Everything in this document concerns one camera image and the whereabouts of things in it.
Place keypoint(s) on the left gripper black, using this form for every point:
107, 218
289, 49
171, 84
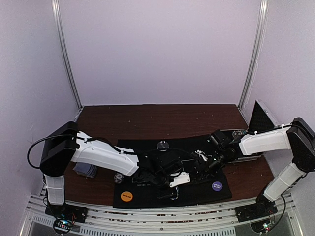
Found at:
161, 194

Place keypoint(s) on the aluminium frame post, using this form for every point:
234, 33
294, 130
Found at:
258, 41
66, 61

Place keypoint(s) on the blue white chip stack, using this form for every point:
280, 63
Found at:
118, 178

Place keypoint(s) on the clear round dealer button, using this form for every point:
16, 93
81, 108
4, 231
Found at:
162, 145

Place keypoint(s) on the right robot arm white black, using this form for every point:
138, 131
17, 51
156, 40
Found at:
297, 137

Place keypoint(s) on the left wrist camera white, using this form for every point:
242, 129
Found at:
179, 179

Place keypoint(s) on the grey playing card deck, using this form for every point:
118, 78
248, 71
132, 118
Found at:
85, 169

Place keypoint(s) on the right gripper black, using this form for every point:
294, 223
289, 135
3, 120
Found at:
205, 169

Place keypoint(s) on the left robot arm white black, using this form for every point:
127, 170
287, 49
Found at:
93, 159

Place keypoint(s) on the mixed colour chip stack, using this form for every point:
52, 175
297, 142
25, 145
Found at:
175, 194

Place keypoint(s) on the poker chip row upper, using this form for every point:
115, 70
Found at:
237, 133

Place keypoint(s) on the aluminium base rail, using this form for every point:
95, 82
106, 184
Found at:
219, 219

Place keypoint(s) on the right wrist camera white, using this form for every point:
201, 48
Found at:
201, 154

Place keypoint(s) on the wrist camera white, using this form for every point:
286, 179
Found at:
201, 154
179, 179

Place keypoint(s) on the orange big blind button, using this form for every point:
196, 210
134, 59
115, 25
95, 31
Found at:
126, 196

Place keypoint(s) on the left aluminium frame post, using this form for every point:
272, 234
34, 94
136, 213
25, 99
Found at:
66, 61

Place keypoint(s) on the right aluminium frame post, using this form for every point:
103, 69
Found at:
258, 41

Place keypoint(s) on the aluminium poker chip case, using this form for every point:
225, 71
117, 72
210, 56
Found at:
261, 120

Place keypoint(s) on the blue small blind button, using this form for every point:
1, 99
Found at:
217, 186

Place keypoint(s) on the black poker cloth mat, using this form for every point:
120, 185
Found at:
192, 193

